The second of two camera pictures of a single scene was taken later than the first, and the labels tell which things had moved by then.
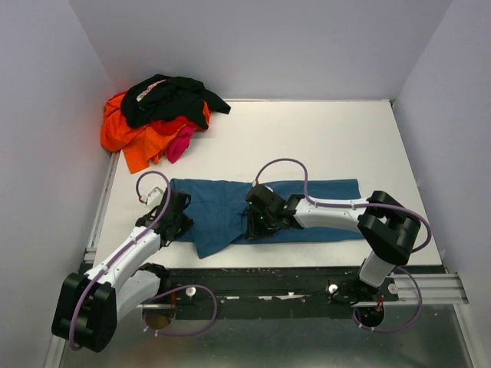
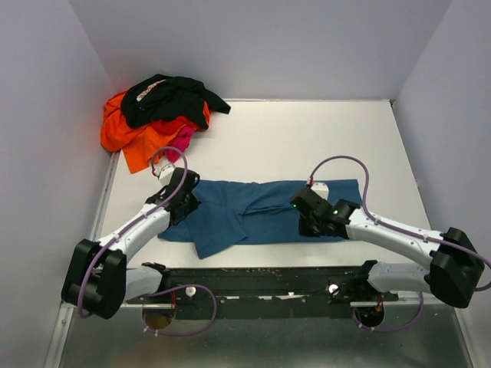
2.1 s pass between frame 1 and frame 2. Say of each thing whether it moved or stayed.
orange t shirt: stayed
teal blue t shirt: stayed
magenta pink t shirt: stayed
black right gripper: moved
